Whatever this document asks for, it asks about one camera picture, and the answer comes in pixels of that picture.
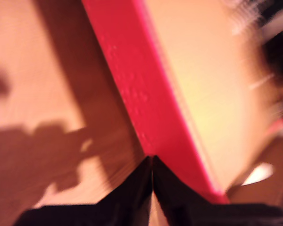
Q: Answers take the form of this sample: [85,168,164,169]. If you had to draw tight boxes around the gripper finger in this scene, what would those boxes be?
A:
[96,155,153,226]
[152,155,214,226]

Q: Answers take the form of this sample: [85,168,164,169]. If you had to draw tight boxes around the red Nike shoebox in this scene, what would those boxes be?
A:
[81,0,283,226]

